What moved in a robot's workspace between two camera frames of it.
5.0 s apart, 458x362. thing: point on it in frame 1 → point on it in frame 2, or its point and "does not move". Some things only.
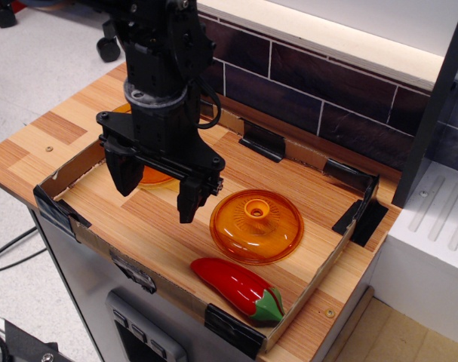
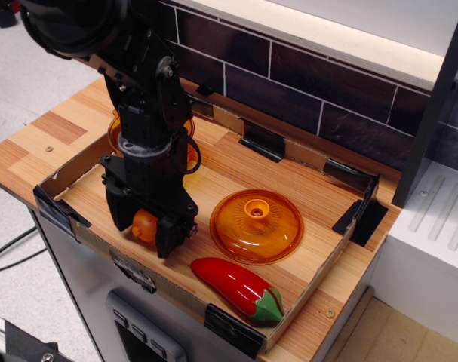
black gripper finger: x=126 y=167 → x=122 y=207
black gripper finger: x=192 y=194 → x=169 y=234
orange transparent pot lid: x=256 y=227 does not move
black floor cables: x=8 y=245 does not move
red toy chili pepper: x=253 y=297 does not move
